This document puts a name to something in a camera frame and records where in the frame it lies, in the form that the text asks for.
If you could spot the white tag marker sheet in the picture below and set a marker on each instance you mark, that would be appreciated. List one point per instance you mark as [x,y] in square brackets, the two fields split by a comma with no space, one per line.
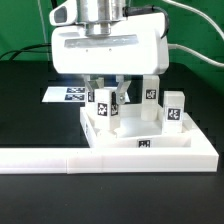
[64,94]

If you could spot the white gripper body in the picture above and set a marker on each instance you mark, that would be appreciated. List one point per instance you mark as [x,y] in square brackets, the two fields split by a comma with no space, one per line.
[136,46]

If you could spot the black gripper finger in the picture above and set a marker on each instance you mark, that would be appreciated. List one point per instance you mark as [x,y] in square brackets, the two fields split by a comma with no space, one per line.
[93,82]
[123,85]

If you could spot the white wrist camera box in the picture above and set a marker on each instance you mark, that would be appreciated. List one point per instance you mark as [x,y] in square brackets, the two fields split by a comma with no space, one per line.
[65,14]

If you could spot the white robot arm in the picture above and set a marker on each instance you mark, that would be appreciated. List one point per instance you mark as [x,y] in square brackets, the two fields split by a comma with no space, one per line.
[98,16]

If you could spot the white L-shaped obstacle fence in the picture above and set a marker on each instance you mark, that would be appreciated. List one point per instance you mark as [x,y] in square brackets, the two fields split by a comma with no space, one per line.
[189,151]

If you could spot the white square tabletop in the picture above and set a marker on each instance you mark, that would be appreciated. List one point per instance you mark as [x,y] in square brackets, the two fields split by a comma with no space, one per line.
[133,132]

